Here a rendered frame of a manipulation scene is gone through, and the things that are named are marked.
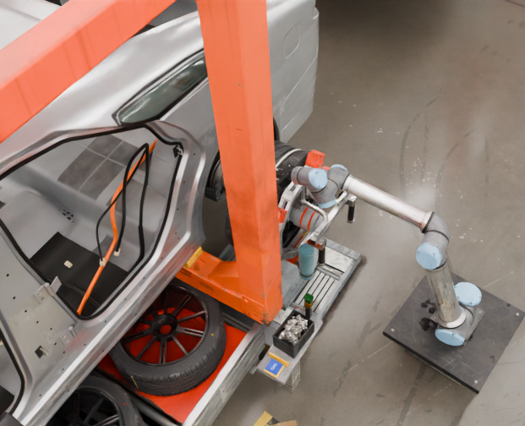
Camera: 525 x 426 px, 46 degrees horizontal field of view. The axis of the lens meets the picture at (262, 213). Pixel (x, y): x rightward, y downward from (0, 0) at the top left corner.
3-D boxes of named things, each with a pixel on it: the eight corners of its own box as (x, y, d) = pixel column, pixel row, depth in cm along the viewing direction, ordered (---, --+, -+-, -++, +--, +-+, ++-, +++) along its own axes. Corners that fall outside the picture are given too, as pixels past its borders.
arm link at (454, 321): (474, 325, 331) (451, 231, 284) (464, 352, 322) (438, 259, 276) (447, 319, 340) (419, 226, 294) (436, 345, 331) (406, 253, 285)
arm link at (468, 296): (478, 302, 343) (486, 286, 329) (469, 326, 335) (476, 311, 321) (452, 291, 348) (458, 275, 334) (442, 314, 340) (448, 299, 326)
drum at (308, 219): (300, 210, 352) (300, 193, 341) (333, 225, 344) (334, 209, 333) (287, 226, 345) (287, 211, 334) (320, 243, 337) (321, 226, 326)
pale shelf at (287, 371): (297, 309, 352) (297, 307, 350) (323, 323, 346) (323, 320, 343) (256, 370, 330) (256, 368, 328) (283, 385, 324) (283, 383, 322)
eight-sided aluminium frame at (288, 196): (317, 209, 378) (319, 145, 336) (326, 213, 376) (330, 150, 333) (270, 273, 350) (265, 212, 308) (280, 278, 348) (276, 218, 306)
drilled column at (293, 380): (287, 372, 373) (285, 339, 341) (300, 379, 370) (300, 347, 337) (277, 385, 368) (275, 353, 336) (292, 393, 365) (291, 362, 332)
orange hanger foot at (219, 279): (187, 254, 369) (177, 219, 342) (259, 292, 349) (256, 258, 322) (169, 275, 360) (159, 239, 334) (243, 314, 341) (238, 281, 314)
